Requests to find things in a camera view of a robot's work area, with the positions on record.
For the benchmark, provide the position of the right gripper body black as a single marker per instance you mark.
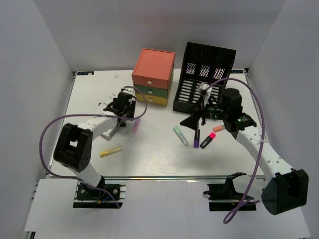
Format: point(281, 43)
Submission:
point(217, 113)

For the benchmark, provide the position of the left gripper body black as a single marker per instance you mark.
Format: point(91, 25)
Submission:
point(130, 110)

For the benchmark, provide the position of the black purple highlighter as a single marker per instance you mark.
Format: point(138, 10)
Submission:
point(196, 138)

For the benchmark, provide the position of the black pink highlighter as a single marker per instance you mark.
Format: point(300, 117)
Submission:
point(208, 140)

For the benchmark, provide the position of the white spiral notebook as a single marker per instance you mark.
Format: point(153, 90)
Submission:
point(113, 124)

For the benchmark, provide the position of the green drawer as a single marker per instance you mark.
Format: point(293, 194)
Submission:
point(157, 83)

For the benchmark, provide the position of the orange top drawer box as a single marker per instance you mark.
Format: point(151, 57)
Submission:
point(153, 68)

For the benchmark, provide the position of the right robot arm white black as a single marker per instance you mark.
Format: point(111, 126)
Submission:
point(287, 188)

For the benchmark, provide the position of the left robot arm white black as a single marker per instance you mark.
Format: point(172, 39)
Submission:
point(74, 146)

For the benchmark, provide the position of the pastel orange highlighter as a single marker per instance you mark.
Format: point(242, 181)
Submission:
point(219, 128)

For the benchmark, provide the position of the pastel green highlighter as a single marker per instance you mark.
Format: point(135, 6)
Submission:
point(180, 135)

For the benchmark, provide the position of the pastel purple highlighter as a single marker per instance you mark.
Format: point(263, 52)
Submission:
point(135, 127)

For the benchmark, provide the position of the pastel yellow highlighter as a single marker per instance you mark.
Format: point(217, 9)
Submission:
point(110, 151)

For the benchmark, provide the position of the black file organizer rack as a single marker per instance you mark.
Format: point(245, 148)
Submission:
point(201, 64)

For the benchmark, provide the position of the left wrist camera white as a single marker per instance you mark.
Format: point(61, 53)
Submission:
point(129, 91)

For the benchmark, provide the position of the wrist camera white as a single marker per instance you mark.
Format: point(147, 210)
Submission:
point(129, 91)
point(204, 91)

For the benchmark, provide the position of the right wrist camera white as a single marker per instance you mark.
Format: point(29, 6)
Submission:
point(204, 91)

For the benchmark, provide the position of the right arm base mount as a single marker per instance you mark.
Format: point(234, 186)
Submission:
point(224, 196)

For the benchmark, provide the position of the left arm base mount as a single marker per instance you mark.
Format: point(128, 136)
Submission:
point(86, 198)

